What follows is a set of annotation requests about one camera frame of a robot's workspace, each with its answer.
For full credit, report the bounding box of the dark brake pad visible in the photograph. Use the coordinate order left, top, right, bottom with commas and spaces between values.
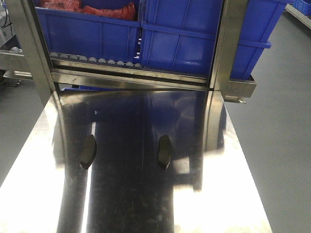
80, 134, 97, 169
157, 135, 172, 170

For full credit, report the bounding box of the lower right blue bin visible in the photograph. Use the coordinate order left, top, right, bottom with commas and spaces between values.
140, 21, 271, 80

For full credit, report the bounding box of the upper stacked blue bin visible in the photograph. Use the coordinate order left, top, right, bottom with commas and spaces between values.
142, 0, 291, 42

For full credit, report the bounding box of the blue bin with red bags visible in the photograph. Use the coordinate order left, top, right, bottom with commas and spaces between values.
34, 0, 140, 62

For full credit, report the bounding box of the grey roller track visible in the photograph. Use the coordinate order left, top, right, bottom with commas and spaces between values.
49, 52, 143, 68

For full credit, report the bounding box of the left red bubble wrap bag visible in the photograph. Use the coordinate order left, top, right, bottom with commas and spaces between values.
38, 0, 82, 11

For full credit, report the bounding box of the metal shelf with bins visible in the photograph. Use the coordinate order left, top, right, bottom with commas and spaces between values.
285, 0, 311, 29

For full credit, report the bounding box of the stainless steel rack frame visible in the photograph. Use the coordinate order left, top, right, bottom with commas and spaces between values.
0, 0, 256, 103

